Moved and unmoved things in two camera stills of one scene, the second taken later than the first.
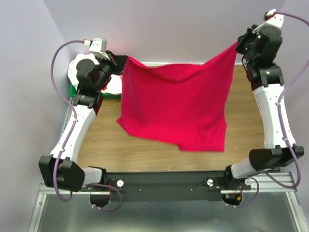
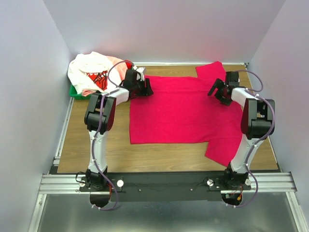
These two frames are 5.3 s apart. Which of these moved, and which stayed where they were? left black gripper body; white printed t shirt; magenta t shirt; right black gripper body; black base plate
Moved: magenta t shirt; left black gripper body; right black gripper body
Stayed: white printed t shirt; black base plate
